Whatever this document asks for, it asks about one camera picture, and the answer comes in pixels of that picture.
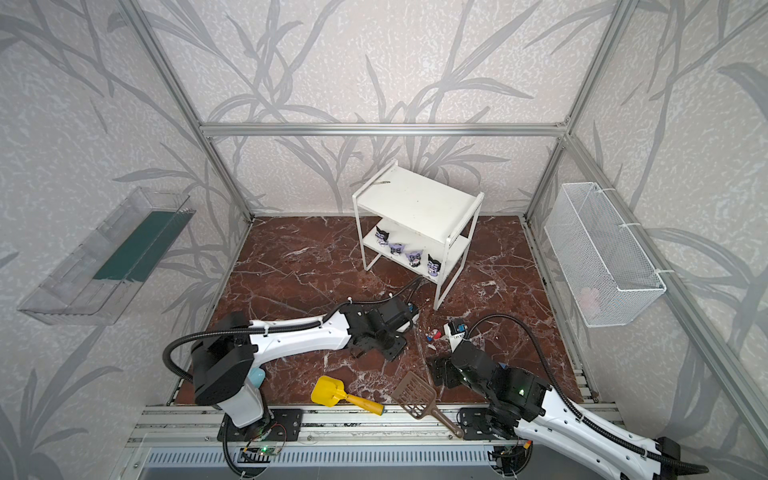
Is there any purple caped Kuromi figure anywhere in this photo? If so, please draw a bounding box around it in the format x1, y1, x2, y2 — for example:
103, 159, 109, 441
405, 250, 423, 268

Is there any pink item in basket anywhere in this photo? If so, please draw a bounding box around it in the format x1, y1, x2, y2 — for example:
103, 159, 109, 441
576, 287, 601, 321

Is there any white two-tier shelf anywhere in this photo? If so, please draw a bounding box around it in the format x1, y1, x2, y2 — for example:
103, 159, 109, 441
352, 160, 485, 309

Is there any yellow toy shovel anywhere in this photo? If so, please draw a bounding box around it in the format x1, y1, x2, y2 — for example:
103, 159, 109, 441
311, 376, 384, 416

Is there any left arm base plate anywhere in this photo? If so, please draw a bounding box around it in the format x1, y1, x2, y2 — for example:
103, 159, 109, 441
217, 408, 304, 442

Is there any clear plastic wall bin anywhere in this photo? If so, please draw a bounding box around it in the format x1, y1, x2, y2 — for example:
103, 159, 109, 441
18, 187, 196, 326

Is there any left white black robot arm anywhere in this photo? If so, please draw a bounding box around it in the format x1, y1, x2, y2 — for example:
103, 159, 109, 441
162, 297, 420, 428

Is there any small circuit board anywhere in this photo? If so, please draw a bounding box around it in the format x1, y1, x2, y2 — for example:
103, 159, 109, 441
240, 445, 283, 463

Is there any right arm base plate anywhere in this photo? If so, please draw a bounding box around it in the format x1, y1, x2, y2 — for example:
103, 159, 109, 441
457, 407, 497, 441

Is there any white wire mesh basket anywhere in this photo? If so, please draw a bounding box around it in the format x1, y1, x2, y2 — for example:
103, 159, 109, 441
544, 182, 667, 328

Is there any dark purple small figure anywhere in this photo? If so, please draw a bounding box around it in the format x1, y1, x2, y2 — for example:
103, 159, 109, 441
388, 242, 405, 255

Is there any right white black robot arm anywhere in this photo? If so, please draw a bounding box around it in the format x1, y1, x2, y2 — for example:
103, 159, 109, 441
428, 340, 710, 479

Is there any black purple Kuromi figure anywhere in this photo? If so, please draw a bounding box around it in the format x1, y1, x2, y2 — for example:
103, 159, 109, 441
375, 226, 390, 246

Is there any brown slotted toy spatula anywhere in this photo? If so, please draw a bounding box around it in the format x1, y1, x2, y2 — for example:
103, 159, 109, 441
392, 371, 464, 439

